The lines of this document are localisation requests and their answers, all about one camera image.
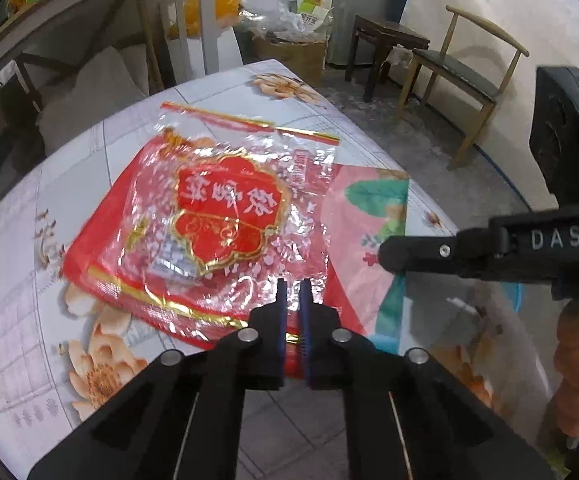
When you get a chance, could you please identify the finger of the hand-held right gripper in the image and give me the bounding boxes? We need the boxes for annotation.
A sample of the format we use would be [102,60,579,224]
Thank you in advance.
[377,214,507,273]

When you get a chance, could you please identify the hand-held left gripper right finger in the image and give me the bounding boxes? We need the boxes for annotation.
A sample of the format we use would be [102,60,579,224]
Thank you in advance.
[300,279,553,480]

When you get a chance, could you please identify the pink printed leaf bag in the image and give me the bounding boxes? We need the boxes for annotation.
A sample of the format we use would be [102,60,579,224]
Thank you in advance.
[319,162,410,338]

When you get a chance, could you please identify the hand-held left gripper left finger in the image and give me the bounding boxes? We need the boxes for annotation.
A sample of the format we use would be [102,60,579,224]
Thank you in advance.
[28,279,288,480]

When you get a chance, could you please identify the white low cabinet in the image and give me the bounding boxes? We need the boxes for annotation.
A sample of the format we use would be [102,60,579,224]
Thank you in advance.
[202,22,243,73]

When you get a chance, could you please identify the floral tablecloth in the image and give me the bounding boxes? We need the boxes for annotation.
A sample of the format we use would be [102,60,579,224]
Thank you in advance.
[0,58,540,480]

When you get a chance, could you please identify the grey side desk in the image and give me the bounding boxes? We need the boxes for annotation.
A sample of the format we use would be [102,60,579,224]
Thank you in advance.
[0,0,215,126]

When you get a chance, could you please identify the wooden chair with dark seat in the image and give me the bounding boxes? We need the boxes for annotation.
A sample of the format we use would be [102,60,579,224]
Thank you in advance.
[396,5,530,171]

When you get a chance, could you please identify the red clear plastic bag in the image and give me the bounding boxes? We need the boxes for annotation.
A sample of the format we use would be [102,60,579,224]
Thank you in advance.
[61,101,343,356]

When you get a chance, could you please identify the brown cardboard box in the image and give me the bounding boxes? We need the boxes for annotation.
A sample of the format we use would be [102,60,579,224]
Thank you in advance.
[252,32,327,88]

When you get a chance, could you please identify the dark wooden stool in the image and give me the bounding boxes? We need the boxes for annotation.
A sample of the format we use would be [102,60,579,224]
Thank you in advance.
[344,15,431,103]

